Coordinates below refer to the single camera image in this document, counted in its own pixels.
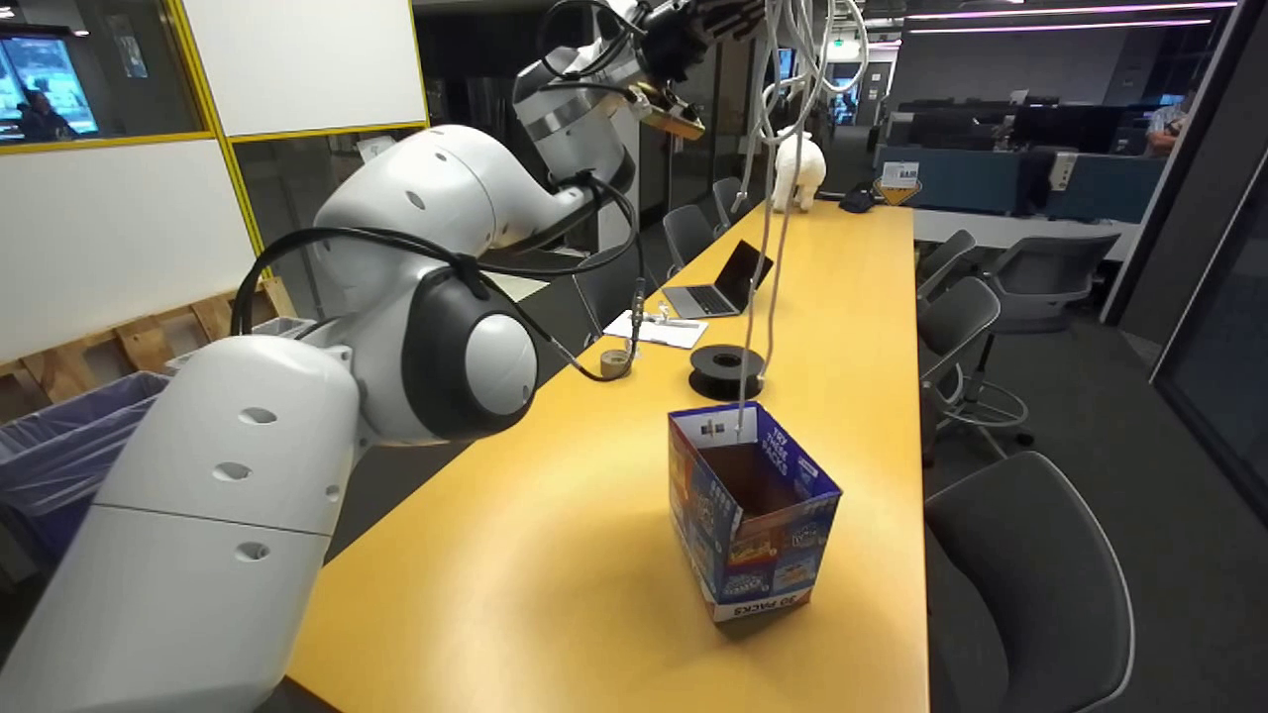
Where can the open silver laptop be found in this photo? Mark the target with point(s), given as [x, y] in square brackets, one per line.
[719, 282]

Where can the white paper sheets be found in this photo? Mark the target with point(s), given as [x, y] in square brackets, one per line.
[668, 330]

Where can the wall monitor screen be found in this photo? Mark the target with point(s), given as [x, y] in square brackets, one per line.
[44, 86]

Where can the blue storage bin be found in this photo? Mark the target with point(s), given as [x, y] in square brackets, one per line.
[65, 449]

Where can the large gray office chair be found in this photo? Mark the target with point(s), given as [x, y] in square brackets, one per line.
[1032, 594]

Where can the white dog toy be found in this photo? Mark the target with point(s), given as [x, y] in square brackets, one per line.
[804, 164]

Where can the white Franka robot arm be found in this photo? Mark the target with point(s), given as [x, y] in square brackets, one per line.
[198, 527]

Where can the small black desk object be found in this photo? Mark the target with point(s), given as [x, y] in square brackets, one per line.
[856, 201]

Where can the wooden camera mount plate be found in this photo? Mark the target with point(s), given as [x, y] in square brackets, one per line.
[674, 120]

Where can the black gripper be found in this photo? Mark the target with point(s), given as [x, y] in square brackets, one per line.
[674, 38]

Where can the blue office partition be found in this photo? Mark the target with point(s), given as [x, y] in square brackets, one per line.
[1004, 179]

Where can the white whiteboard yellow frame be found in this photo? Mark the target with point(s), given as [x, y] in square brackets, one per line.
[302, 61]

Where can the wooden pallet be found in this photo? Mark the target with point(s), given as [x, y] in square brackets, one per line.
[132, 347]

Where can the blue snack cardboard box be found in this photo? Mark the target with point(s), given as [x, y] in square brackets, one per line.
[754, 527]

